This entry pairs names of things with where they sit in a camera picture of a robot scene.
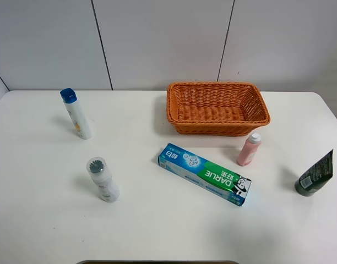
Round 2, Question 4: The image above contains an orange woven basket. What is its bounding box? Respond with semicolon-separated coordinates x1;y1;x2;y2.
166;82;271;137

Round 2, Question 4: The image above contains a dark green tube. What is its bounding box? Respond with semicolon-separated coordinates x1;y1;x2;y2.
295;150;333;197

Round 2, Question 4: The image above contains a white bottle blue cap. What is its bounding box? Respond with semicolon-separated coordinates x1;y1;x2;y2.
60;88;92;140

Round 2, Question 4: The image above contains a pink bottle white cap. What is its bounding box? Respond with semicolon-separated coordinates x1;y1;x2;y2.
237;133;262;166

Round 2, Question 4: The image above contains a blue green toothpaste box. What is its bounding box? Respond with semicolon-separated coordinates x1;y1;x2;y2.
158;143;252;206

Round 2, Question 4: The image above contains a white bottle clear brush cap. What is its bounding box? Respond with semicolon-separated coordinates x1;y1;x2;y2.
86;157;119;202

